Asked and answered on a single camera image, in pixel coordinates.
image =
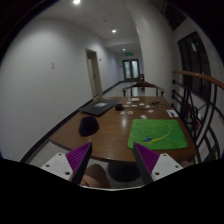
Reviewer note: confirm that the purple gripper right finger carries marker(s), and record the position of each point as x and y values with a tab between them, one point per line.
153	166

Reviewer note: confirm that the glass double door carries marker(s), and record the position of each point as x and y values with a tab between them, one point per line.
131	69

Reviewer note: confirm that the black metal railing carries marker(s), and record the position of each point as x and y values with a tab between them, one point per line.
198	113

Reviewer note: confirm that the wooden armchair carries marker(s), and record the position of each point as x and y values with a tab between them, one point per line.
143	84

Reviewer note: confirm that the black laptop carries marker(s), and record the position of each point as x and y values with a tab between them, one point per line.
99	107

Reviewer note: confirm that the white paper with pen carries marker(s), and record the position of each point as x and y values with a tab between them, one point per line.
172	113

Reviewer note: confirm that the wooden stair handrail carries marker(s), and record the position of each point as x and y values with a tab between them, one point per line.
201	76

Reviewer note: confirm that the dark window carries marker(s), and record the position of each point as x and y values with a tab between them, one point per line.
195	59

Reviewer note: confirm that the green mouse pad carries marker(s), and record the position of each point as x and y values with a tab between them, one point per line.
157	134

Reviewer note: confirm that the small black box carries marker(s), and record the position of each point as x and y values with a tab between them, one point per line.
119	107

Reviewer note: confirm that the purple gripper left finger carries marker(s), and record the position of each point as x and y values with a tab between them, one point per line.
72	165

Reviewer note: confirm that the black round table base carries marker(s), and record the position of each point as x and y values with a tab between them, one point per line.
123	171

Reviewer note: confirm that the wooden door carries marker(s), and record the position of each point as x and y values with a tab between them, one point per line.
93	71

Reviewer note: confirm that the brown wooden stool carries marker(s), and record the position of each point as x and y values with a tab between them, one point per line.
95	176

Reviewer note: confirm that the black computer mouse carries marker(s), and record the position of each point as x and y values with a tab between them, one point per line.
88	126

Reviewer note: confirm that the green exit sign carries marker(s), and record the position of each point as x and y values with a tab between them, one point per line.
129	54

